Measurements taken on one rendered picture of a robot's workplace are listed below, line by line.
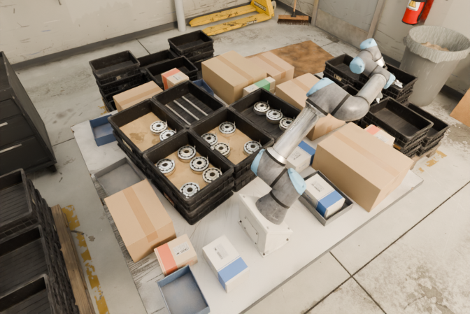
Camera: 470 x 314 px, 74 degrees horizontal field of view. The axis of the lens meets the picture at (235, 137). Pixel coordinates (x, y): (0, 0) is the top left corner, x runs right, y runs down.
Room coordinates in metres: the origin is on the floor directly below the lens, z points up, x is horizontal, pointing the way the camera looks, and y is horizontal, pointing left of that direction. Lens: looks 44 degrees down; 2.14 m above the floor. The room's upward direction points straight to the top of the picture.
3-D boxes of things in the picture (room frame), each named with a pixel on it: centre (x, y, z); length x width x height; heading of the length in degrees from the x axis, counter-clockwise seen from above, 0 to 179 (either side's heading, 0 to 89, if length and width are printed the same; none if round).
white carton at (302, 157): (1.26, -0.38, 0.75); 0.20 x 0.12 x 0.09; 130
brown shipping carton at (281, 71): (2.13, -0.27, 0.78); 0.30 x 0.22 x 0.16; 36
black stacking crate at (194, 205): (1.07, 0.24, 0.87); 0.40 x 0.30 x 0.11; 42
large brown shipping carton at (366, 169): (1.15, -0.70, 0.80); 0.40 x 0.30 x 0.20; 38
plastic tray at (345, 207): (0.99, -0.46, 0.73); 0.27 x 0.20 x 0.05; 32
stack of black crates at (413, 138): (1.81, -1.24, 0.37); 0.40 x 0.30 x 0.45; 33
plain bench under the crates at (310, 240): (1.36, 0.02, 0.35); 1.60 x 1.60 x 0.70; 33
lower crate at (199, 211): (1.07, 0.24, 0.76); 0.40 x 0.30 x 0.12; 42
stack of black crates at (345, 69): (2.70, -1.13, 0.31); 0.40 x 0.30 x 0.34; 33
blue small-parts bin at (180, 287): (0.48, 0.22, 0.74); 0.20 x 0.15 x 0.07; 31
